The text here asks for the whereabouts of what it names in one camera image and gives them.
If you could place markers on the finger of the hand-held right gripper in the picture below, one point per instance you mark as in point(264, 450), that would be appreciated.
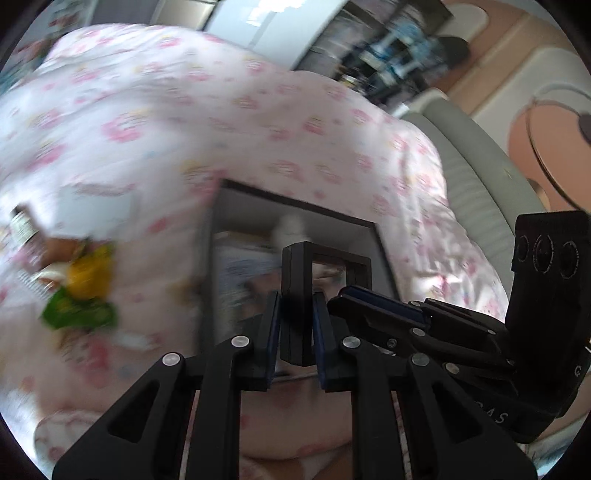
point(383, 308)
point(461, 314)

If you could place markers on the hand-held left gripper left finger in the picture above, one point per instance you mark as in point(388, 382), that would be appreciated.
point(274, 334)

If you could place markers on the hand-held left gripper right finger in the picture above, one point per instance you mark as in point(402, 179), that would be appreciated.
point(318, 344)

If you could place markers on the small black square box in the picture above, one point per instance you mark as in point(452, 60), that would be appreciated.
point(295, 277)

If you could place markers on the blue white printed paper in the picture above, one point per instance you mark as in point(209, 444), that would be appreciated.
point(244, 272)

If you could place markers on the black storage box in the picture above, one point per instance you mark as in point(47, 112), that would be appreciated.
point(258, 217)

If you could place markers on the yellow plastic toy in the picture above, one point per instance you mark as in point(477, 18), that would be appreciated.
point(87, 272)

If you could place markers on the green snack packet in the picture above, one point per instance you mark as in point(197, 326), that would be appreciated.
point(74, 311)

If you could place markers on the white paper box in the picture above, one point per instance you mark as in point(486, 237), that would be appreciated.
point(92, 207)

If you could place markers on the grey padded headboard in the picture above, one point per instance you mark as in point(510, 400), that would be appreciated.
point(475, 170)

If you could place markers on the pink printed blanket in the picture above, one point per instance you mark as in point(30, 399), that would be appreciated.
point(231, 115)

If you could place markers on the glass display cabinet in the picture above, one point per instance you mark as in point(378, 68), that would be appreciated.
point(392, 50)

